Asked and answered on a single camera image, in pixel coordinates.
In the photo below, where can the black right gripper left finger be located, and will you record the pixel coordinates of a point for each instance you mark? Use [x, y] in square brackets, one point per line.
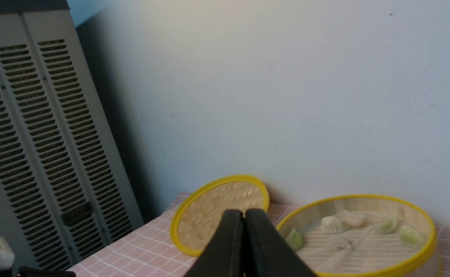
[222, 257]

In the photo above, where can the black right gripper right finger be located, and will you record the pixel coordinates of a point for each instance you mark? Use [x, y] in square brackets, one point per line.
[266, 252]

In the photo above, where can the green dumpling steamer left edge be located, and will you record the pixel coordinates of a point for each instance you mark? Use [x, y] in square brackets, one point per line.
[295, 240]

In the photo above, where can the yellow-rimmed woven bamboo lid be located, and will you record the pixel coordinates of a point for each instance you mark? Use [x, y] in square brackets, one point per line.
[197, 218]

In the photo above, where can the white dumpling steamer back left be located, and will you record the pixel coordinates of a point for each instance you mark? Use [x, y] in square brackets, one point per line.
[334, 225]

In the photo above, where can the white dumpling steamer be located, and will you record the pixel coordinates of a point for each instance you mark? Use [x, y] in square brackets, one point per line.
[334, 225]
[354, 219]

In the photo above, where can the yellow-rimmed bamboo steamer basket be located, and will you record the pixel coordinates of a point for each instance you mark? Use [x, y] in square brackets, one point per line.
[426, 263]

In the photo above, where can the white dumpling steamer back middle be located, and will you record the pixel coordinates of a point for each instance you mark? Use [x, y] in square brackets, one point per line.
[354, 219]

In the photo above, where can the green dumpling steamer back centre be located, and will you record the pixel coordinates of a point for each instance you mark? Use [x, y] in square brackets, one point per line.
[385, 226]

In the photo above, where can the green dumpling steamer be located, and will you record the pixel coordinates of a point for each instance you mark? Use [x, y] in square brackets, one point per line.
[411, 237]
[385, 226]

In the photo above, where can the green dumpling steamer back right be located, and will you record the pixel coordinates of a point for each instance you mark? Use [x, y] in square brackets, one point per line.
[411, 237]

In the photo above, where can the grey vented metal cabinet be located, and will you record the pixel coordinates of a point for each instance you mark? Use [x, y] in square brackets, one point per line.
[64, 192]

